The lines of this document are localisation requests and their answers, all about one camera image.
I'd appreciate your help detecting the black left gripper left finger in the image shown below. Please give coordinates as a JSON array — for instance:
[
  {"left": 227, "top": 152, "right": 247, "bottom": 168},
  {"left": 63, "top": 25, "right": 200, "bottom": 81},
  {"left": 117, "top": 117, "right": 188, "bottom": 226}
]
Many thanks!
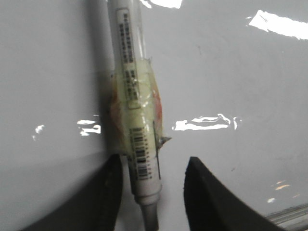
[{"left": 23, "top": 154, "right": 123, "bottom": 231}]

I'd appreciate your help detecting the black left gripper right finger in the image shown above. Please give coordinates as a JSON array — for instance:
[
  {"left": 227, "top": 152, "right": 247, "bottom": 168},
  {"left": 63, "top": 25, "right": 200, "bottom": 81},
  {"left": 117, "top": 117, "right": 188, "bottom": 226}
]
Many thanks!
[{"left": 183, "top": 156, "right": 282, "bottom": 231}]

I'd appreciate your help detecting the white black whiteboard marker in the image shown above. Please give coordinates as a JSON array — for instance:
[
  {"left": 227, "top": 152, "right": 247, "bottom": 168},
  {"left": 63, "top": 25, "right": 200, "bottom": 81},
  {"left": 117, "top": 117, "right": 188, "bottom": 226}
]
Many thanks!
[{"left": 107, "top": 0, "right": 169, "bottom": 231}]

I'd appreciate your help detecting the white whiteboard with metal frame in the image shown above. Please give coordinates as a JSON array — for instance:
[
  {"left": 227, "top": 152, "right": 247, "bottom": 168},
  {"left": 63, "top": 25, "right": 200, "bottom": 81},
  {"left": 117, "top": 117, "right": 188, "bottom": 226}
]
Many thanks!
[{"left": 0, "top": 0, "right": 308, "bottom": 231}]

